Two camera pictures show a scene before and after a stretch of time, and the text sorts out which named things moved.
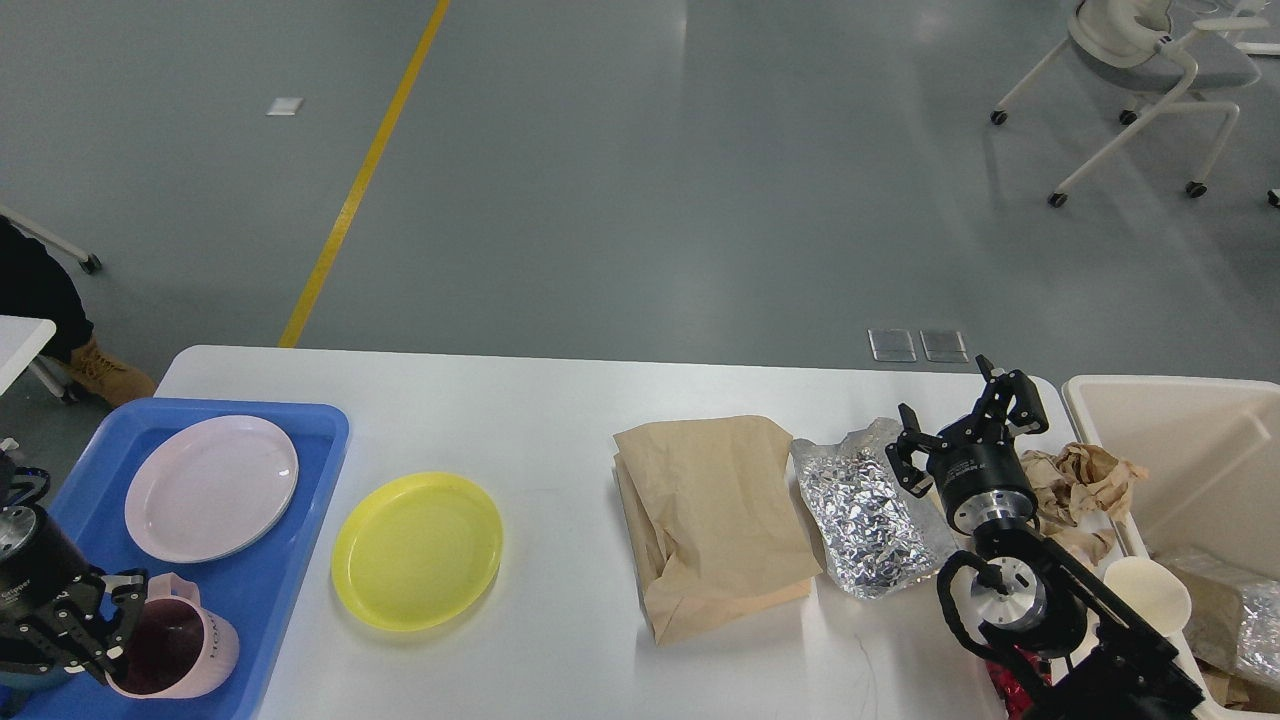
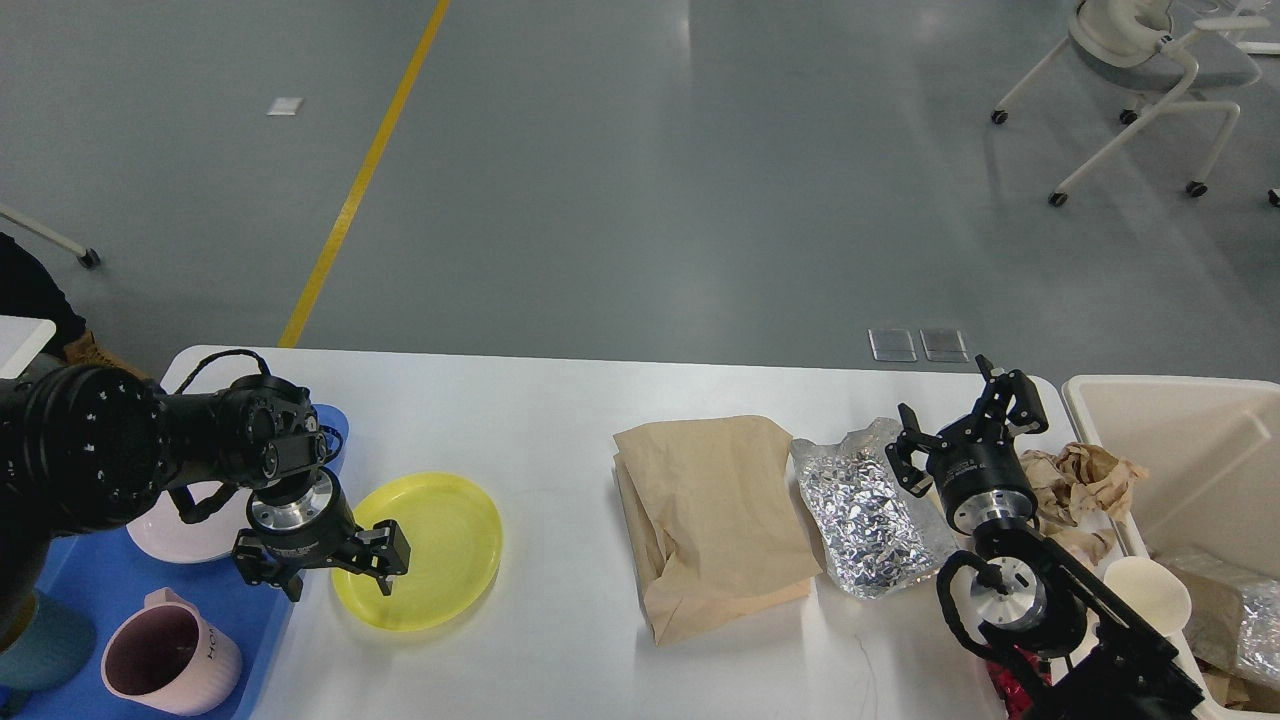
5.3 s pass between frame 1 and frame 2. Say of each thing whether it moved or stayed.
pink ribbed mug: moved
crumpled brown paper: stayed
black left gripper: moved
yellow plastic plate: stayed
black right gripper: stayed
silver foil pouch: stayed
